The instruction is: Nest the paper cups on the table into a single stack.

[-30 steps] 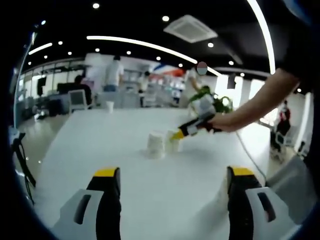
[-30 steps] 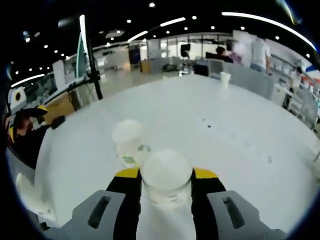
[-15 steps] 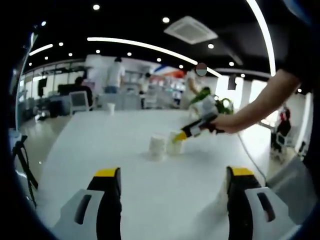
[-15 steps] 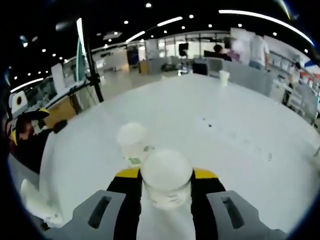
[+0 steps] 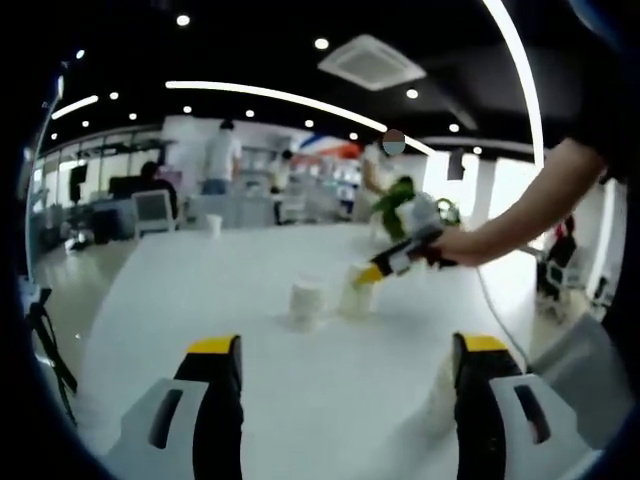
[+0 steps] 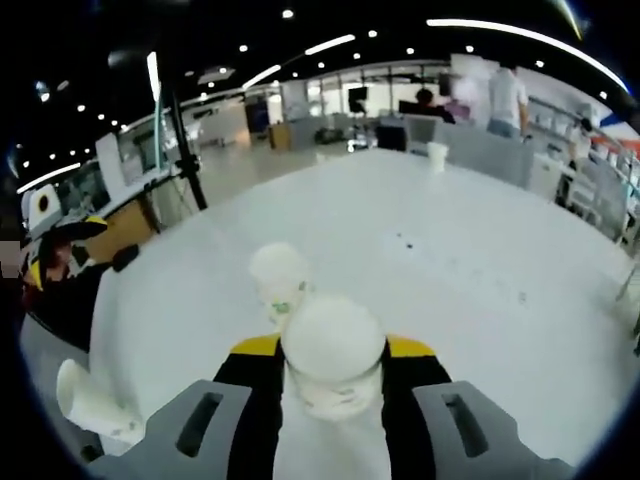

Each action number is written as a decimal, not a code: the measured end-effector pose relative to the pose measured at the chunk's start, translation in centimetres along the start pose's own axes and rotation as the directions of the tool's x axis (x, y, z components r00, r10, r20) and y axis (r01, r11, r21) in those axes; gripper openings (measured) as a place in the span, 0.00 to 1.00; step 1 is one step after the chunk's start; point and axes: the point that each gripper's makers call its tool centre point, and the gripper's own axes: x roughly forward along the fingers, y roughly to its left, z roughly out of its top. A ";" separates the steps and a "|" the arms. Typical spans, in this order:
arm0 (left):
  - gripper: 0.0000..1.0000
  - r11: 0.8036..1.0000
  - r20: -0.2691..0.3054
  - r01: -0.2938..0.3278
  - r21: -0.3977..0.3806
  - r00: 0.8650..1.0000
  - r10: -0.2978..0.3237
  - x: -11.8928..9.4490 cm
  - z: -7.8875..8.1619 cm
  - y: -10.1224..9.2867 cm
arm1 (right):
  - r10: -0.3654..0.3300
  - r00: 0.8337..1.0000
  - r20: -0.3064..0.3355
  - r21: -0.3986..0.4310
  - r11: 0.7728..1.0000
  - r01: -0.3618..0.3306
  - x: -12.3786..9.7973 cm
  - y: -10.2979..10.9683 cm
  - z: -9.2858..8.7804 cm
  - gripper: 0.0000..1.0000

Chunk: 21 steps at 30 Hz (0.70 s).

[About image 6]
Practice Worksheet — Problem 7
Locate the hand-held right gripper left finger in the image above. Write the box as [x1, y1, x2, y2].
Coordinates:
[87, 335, 287, 480]

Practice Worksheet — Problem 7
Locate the person's dark clothed torso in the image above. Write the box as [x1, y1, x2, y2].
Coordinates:
[19, 259, 121, 354]

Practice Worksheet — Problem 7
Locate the grey desk partition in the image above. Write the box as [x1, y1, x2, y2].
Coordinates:
[403, 113, 535, 190]

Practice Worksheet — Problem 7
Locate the wooden sided desk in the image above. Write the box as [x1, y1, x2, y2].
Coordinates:
[97, 169, 174, 251]

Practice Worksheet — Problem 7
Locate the white table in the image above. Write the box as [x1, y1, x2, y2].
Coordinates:
[88, 147, 636, 480]

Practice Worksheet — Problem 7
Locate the ceiling light strip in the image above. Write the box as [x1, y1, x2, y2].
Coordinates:
[146, 49, 165, 171]
[304, 33, 357, 56]
[426, 18, 629, 94]
[242, 64, 282, 92]
[17, 162, 82, 195]

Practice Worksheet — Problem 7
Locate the dark blue board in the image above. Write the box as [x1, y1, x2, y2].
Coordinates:
[244, 97, 271, 136]

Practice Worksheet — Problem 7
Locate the green printed white paper cup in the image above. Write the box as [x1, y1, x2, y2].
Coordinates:
[282, 294, 387, 424]
[248, 242, 314, 326]
[55, 358, 149, 447]

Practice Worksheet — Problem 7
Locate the white framed office chair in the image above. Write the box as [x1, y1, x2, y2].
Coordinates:
[373, 122, 409, 152]

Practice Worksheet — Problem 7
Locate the black display on stand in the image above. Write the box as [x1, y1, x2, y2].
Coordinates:
[347, 87, 370, 115]

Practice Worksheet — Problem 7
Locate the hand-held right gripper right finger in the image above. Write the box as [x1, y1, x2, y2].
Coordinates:
[380, 334, 576, 480]

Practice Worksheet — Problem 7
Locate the black tripod stand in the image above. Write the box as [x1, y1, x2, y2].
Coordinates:
[167, 89, 210, 212]

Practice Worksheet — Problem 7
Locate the group of ceiling spotlights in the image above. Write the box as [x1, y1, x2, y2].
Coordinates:
[22, 8, 609, 169]

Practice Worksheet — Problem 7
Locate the wooden cabinet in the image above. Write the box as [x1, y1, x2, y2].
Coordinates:
[268, 123, 292, 150]

